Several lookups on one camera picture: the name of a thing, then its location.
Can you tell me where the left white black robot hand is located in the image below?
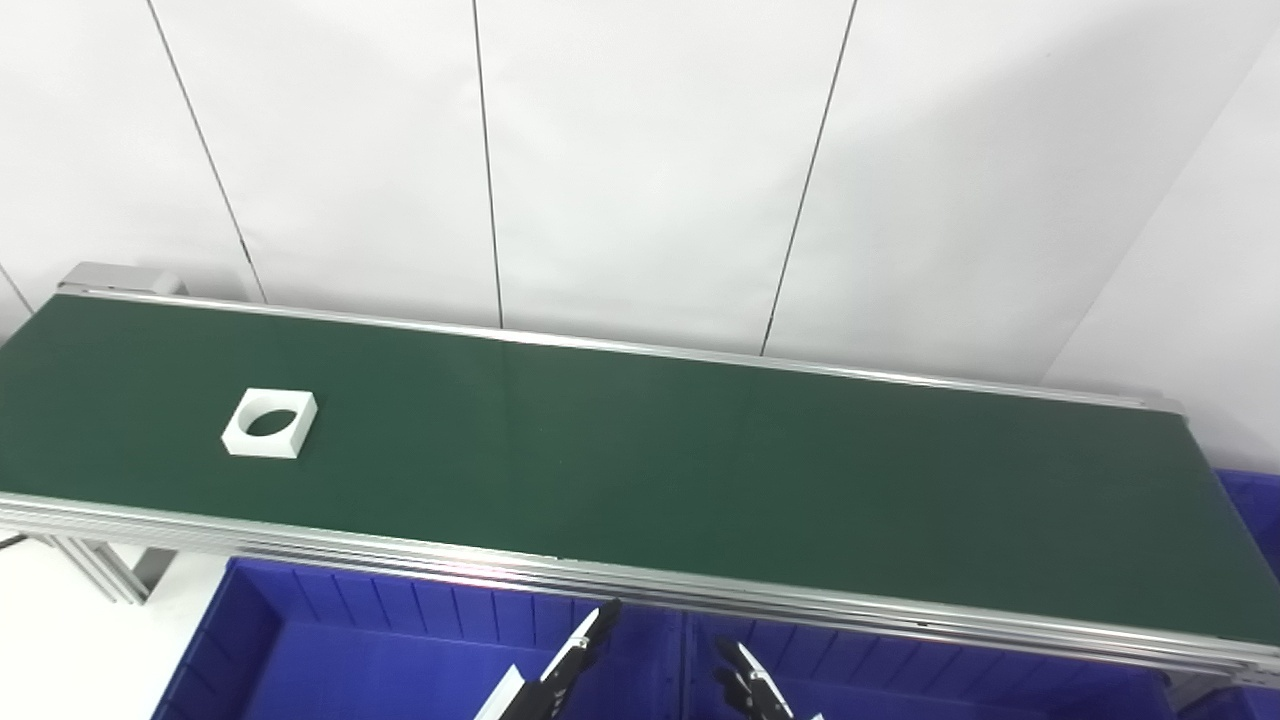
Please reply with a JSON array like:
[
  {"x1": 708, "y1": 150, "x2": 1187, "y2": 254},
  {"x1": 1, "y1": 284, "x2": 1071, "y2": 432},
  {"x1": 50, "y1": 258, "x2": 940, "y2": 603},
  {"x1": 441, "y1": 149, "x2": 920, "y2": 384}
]
[{"x1": 475, "y1": 598, "x2": 623, "y2": 720}]

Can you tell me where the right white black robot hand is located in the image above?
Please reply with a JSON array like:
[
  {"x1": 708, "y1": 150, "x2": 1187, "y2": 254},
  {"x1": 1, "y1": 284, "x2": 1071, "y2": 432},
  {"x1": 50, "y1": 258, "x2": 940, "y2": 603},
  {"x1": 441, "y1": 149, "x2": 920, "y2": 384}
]
[{"x1": 712, "y1": 638, "x2": 826, "y2": 720}]

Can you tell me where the white square part round hole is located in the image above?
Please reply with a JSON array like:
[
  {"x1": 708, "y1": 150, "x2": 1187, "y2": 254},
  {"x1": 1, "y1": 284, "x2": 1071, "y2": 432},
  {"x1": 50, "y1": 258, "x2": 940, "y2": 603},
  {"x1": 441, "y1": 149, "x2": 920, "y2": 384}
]
[{"x1": 221, "y1": 388, "x2": 319, "y2": 460}]

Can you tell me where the blue plastic bin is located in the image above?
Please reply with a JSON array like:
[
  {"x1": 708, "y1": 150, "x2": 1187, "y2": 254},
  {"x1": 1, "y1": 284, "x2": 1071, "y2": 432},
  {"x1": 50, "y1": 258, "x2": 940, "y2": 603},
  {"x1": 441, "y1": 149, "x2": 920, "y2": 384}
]
[
  {"x1": 680, "y1": 610, "x2": 1186, "y2": 720},
  {"x1": 150, "y1": 558, "x2": 691, "y2": 720},
  {"x1": 1180, "y1": 468, "x2": 1280, "y2": 720}
]

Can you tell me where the green conveyor belt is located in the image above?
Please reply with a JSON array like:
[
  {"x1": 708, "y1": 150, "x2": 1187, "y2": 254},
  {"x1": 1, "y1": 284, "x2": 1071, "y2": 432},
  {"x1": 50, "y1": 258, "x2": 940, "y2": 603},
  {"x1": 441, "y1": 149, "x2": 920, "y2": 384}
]
[{"x1": 0, "y1": 290, "x2": 1280, "y2": 691}]

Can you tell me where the gray conveyor end housing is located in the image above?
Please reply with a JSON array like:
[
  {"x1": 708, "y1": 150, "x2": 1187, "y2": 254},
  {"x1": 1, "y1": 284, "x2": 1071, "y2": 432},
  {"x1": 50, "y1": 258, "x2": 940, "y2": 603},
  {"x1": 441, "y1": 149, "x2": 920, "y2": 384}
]
[{"x1": 57, "y1": 262, "x2": 189, "y2": 298}]

